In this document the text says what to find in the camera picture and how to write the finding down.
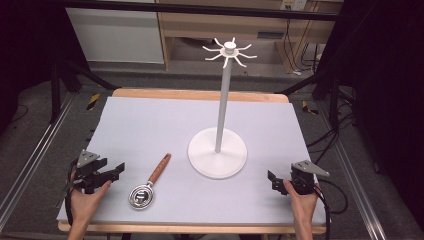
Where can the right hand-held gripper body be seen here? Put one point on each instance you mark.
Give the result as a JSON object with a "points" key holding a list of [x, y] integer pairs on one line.
{"points": [[302, 180]]}

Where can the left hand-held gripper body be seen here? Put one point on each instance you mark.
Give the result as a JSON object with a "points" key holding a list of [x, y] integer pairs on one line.
{"points": [[87, 173]]}

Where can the person's right hand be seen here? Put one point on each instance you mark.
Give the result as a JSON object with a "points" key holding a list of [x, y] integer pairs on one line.
{"points": [[304, 208]]}

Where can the person's left hand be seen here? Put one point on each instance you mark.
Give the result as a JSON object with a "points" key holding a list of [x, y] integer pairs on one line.
{"points": [[83, 205]]}

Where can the pale blue table mat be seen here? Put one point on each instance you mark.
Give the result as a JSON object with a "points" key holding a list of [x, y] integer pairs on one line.
{"points": [[160, 133]]}

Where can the white hook rack stand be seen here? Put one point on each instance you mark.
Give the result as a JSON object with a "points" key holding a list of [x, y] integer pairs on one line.
{"points": [[217, 156]]}

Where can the yellow black floor marker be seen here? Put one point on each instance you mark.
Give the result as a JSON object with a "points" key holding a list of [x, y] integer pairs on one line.
{"points": [[93, 101], [308, 108]]}

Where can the black metal stand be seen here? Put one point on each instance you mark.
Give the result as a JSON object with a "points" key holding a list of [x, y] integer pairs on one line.
{"points": [[55, 93], [333, 96]]}

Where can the black curtain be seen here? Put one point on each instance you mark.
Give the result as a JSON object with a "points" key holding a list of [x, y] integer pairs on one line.
{"points": [[30, 43], [386, 100]]}

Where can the white cabinet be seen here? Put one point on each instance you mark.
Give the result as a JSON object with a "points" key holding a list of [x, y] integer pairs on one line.
{"points": [[116, 35]]}

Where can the white power strip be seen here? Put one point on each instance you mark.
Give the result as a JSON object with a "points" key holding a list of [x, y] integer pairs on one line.
{"points": [[294, 4]]}

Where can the metal floor rail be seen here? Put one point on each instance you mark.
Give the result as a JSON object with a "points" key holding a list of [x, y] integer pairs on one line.
{"points": [[353, 180], [36, 150]]}

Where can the black frame bar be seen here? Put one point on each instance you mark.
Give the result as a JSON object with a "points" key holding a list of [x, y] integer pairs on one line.
{"points": [[200, 9]]}

